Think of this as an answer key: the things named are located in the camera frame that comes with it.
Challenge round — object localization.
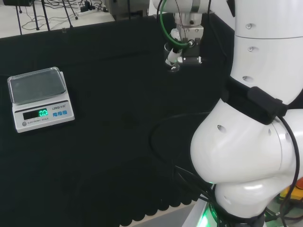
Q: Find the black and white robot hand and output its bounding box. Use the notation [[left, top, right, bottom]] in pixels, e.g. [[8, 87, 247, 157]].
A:
[[165, 26, 204, 69]]

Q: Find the clear glass beaker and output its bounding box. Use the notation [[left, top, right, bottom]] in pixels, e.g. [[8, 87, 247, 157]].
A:
[[163, 42, 181, 73]]

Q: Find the grey equipment box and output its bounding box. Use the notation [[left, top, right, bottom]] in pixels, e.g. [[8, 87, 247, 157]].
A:
[[110, 0, 150, 22]]

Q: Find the black bench cloth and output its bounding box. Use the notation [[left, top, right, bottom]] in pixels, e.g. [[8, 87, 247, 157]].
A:
[[0, 14, 237, 227]]

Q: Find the white power strip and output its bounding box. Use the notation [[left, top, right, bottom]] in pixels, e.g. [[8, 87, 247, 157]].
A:
[[79, 9, 97, 17]]

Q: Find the black tripod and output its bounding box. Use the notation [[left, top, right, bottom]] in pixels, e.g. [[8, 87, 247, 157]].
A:
[[61, 0, 80, 29], [15, 0, 52, 35]]

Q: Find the yellow stop button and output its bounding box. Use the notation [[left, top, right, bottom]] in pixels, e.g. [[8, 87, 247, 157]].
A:
[[279, 177, 303, 213]]

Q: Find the green cable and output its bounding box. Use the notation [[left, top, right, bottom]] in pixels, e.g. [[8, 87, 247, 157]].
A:
[[159, 0, 194, 49]]

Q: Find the black looped cable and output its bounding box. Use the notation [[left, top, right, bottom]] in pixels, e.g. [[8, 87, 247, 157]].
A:
[[149, 111, 215, 206]]

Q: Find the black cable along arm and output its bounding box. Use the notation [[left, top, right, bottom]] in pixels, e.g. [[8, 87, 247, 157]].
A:
[[279, 117, 299, 227]]

